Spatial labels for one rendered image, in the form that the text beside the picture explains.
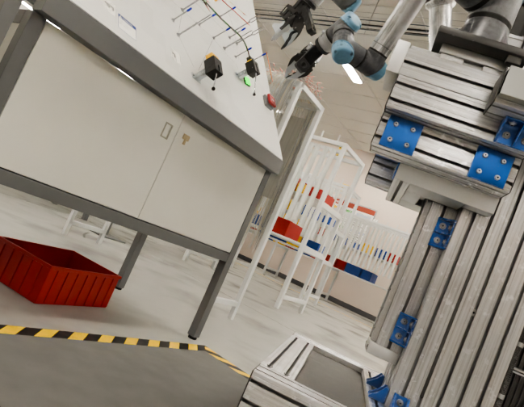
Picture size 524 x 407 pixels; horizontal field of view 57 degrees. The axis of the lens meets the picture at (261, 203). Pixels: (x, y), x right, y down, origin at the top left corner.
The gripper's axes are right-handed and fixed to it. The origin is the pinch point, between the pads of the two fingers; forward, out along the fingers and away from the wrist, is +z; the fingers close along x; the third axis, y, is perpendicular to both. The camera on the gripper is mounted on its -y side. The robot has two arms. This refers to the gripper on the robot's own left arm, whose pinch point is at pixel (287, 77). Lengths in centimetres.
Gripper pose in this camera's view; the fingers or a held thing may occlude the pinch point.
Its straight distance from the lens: 198.2
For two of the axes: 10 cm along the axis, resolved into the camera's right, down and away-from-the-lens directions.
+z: -6.2, 3.7, 6.9
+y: 3.7, -6.4, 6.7
